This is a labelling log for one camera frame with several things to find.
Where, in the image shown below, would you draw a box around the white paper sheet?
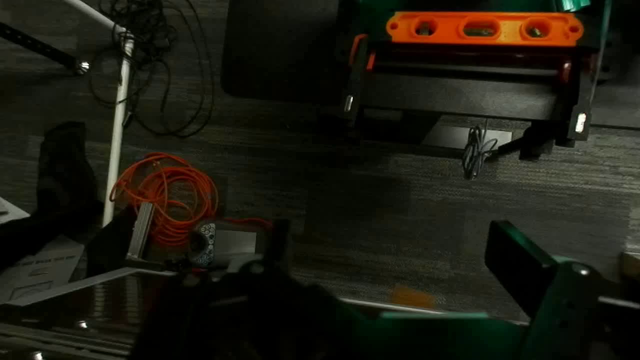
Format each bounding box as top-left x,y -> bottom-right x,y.
0,197 -> 31,226

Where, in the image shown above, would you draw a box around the grey floor plate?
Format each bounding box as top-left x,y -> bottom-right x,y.
419,114 -> 516,160

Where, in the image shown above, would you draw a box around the orange spirit level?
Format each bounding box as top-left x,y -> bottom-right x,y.
384,10 -> 586,49

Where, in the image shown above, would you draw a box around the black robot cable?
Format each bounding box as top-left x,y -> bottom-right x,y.
131,258 -> 347,360

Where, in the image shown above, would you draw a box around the black tool case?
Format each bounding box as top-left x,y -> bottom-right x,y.
338,0 -> 597,162

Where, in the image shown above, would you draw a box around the black rod silver tip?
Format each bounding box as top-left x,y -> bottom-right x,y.
0,21 -> 94,77

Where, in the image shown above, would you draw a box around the grey metal bracket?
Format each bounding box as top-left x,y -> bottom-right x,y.
125,203 -> 156,266

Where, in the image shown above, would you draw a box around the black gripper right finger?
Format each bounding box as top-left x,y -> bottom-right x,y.
483,218 -> 567,323

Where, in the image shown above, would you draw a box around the black cloth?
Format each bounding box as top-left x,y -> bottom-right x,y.
35,121 -> 106,237

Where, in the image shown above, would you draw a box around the small black cable bundle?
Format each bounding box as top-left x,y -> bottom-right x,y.
460,122 -> 501,183

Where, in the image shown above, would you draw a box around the white stand pole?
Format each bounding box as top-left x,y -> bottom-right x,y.
61,0 -> 137,229

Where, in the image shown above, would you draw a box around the white printed carton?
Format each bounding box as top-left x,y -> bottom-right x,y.
0,237 -> 87,306

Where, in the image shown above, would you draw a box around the tangled black floor cables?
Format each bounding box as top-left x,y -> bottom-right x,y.
85,0 -> 217,143

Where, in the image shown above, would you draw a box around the black floor mat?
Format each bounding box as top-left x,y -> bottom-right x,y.
219,0 -> 347,107

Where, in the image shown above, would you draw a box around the orange coiled cable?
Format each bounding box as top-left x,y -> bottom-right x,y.
108,153 -> 276,252

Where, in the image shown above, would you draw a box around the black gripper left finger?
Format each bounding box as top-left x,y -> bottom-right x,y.
261,218 -> 293,272

